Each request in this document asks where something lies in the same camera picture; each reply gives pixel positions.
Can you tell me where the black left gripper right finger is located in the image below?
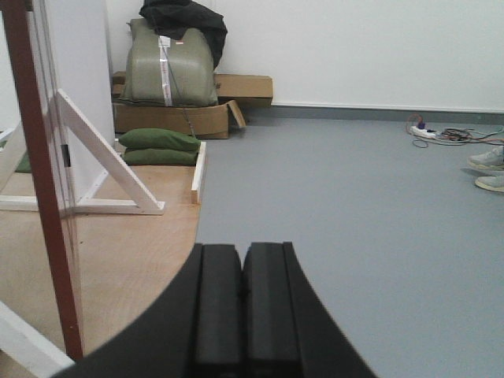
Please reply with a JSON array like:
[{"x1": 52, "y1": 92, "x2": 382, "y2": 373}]
[{"x1": 243, "y1": 242, "x2": 376, "y2": 377}]

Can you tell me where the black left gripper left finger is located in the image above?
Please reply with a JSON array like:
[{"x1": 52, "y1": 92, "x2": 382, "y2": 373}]
[{"x1": 58, "y1": 244, "x2": 241, "y2": 377}]

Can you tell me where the brown wooden door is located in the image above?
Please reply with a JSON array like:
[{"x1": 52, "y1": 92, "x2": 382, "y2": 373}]
[{"x1": 1, "y1": 0, "x2": 83, "y2": 360}]

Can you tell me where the plywood base board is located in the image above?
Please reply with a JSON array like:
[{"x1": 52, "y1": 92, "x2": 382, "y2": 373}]
[{"x1": 0, "y1": 164, "x2": 202, "y2": 378}]

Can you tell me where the lower green sandbag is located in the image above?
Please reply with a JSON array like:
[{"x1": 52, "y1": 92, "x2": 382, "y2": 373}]
[{"x1": 122, "y1": 149, "x2": 198, "y2": 165}]

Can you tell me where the green sandbag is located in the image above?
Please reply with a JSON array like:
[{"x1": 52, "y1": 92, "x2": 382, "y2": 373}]
[
  {"x1": 118, "y1": 128, "x2": 201, "y2": 151},
  {"x1": 122, "y1": 149, "x2": 198, "y2": 165}
]

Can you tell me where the upper green sandbag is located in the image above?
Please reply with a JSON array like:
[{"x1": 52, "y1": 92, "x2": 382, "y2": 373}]
[{"x1": 118, "y1": 128, "x2": 201, "y2": 151}]

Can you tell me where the open flat cardboard box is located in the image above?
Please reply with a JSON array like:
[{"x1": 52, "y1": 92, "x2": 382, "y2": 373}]
[{"x1": 113, "y1": 100, "x2": 246, "y2": 139}]

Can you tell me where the white power strip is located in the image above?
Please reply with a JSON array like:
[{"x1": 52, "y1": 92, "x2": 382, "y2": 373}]
[{"x1": 409, "y1": 126, "x2": 438, "y2": 139}]

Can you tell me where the lower light grey sneaker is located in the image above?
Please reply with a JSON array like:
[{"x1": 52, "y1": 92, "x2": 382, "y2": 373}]
[{"x1": 475, "y1": 176, "x2": 504, "y2": 193}]

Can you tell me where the large olive woven sack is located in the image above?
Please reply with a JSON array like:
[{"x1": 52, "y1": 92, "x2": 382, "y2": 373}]
[{"x1": 120, "y1": 19, "x2": 217, "y2": 107}]

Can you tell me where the black cloth on sack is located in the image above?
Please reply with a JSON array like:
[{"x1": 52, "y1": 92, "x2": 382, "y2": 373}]
[{"x1": 139, "y1": 1, "x2": 228, "y2": 69}]

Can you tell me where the white wooden door frame brace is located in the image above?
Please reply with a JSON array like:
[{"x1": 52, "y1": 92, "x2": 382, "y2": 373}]
[{"x1": 1, "y1": 88, "x2": 165, "y2": 216}]

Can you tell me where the white wooden edge rail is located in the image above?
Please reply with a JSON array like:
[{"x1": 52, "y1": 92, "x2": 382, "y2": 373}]
[{"x1": 191, "y1": 142, "x2": 207, "y2": 205}]

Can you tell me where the closed cardboard box by wall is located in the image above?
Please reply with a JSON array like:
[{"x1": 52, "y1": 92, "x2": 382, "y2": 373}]
[{"x1": 214, "y1": 74, "x2": 273, "y2": 108}]

